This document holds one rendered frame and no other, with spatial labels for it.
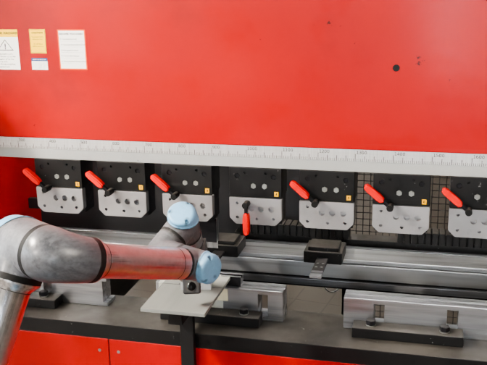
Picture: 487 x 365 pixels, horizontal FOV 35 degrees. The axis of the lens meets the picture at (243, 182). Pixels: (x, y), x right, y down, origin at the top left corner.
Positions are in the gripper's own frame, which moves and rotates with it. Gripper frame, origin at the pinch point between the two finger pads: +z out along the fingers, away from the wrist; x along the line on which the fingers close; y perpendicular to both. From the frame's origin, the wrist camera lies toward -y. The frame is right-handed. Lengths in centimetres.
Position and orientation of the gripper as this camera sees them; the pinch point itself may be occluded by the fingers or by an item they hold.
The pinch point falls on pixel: (196, 284)
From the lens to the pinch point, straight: 222.6
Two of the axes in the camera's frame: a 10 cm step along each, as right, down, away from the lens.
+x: -10.0, 0.0, 0.7
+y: 0.4, -8.2, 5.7
